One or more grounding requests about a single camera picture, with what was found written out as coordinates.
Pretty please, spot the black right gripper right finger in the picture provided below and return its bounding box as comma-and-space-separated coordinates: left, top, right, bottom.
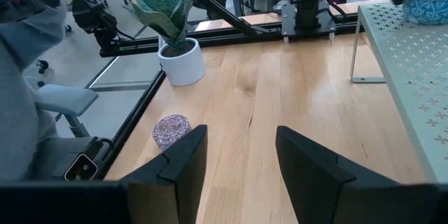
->
275, 125, 438, 224

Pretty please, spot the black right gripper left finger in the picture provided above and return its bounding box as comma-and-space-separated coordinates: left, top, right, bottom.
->
120, 124, 209, 224

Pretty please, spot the light blue patterned candle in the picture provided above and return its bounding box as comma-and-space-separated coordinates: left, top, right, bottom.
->
402, 0, 448, 26

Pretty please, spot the purple patterned candle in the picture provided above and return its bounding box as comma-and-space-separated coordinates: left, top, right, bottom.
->
152, 113, 193, 151

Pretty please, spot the green perforated metal shelf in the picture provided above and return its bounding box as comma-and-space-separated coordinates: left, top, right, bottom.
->
351, 2, 448, 185

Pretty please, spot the white plant pot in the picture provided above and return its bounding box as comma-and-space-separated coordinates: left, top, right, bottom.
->
157, 37, 207, 88

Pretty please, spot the black white-edged device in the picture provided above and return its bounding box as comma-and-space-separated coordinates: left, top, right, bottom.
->
64, 153, 99, 182

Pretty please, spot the grey office chair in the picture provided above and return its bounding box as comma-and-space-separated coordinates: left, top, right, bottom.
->
31, 83, 115, 183

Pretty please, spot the green snake plant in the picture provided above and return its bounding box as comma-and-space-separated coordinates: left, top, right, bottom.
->
111, 0, 197, 52

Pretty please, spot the person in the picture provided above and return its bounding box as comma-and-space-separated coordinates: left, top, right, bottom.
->
0, 0, 69, 183

